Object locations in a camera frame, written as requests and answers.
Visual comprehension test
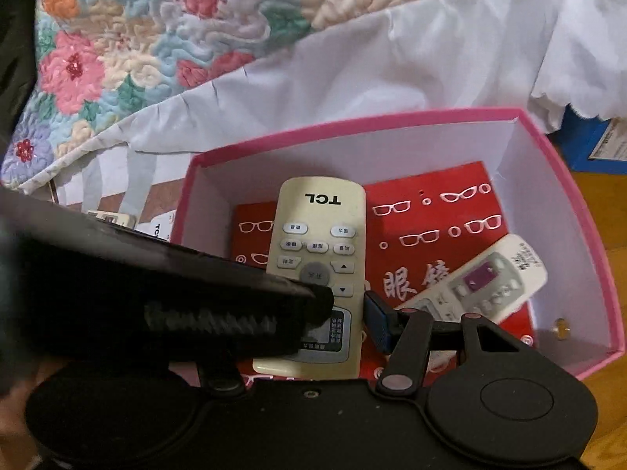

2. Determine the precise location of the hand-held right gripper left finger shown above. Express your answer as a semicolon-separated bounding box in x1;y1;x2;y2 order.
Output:
198;352;246;400

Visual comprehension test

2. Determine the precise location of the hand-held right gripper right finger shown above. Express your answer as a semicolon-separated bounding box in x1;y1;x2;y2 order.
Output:
363;291;535;397

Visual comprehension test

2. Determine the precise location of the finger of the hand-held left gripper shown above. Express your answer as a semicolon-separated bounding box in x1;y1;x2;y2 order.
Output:
0;188;336;392

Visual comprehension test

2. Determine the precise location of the white remote control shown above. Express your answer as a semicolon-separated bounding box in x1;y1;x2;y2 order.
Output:
88;210;136;229

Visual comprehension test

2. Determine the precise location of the cream remote control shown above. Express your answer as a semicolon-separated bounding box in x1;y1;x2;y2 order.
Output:
252;176;367;380

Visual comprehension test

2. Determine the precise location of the white remote with purple screen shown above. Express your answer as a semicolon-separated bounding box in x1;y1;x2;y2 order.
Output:
394;234;548;326

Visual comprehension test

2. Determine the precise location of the pink cardboard box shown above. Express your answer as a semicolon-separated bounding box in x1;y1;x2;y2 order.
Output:
174;108;625;383

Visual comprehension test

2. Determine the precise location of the red box with glasses print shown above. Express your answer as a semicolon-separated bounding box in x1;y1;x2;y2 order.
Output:
230;161;535;383

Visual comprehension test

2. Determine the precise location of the white bed skirt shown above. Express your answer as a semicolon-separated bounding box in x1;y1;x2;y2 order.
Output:
20;0;627;206

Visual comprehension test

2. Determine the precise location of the floral quilt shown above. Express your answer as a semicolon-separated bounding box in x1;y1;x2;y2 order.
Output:
0;0;589;192

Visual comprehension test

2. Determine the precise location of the blue cardboard box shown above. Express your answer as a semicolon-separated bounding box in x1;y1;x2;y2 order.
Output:
549;105;627;174

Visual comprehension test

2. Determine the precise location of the dark cloth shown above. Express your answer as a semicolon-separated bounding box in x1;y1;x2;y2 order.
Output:
0;0;39;157

